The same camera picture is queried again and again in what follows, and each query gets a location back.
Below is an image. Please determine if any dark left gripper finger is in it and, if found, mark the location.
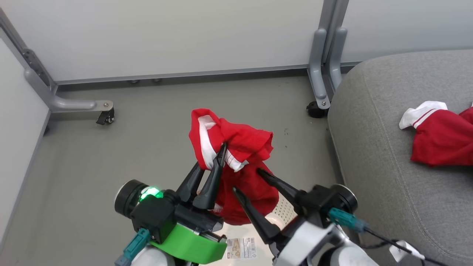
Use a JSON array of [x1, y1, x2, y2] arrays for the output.
[[176, 162, 204, 204], [193, 143, 227, 211]]

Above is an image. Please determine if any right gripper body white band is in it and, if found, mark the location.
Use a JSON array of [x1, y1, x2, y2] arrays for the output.
[[272, 184, 358, 266]]

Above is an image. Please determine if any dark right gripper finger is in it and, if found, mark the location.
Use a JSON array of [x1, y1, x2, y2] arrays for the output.
[[232, 187, 281, 245], [256, 168, 307, 208]]

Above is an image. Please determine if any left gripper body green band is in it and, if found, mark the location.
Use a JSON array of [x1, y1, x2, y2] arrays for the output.
[[150, 190, 228, 265]]

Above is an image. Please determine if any red garment with white stripes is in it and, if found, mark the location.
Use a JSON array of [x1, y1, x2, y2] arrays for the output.
[[189, 108, 280, 226]]

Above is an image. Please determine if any red garment with white cuff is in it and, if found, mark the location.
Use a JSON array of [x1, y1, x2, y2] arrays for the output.
[[399, 100, 473, 167]]

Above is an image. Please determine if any grey fabric sofa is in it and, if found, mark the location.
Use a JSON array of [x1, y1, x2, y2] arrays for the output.
[[328, 50, 473, 266]]

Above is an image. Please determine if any cream perforated laundry basket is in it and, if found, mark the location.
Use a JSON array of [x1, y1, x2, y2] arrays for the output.
[[200, 190, 300, 266]]

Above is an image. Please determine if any printed barcode label sticker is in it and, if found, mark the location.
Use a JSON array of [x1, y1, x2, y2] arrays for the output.
[[226, 237, 257, 259]]

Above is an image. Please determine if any black caster wheel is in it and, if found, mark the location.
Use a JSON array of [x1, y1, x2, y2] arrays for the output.
[[306, 101, 329, 119], [96, 108, 115, 126]]

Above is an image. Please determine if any grey double partition foot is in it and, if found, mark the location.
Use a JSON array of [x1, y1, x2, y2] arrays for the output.
[[307, 0, 350, 110]]

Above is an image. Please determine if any grey curved partition foot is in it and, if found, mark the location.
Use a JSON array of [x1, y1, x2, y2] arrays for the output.
[[0, 8, 114, 113]]

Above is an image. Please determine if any teal right cable connector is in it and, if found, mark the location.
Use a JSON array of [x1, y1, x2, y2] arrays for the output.
[[328, 207, 369, 232]]

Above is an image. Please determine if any teal cable connector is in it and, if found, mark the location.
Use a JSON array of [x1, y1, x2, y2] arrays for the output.
[[115, 228, 151, 266], [328, 207, 369, 232]]

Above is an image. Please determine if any teal left cable connector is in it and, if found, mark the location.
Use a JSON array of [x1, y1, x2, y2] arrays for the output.
[[115, 228, 151, 266]]

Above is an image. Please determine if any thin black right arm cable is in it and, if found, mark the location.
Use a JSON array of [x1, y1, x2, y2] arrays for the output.
[[360, 226, 449, 266]]

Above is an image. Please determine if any white paper cable tag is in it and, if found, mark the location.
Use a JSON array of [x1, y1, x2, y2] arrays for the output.
[[389, 240, 425, 262]]

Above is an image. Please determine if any grey partition bottom rail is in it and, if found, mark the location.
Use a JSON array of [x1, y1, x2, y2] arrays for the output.
[[55, 61, 361, 86]]

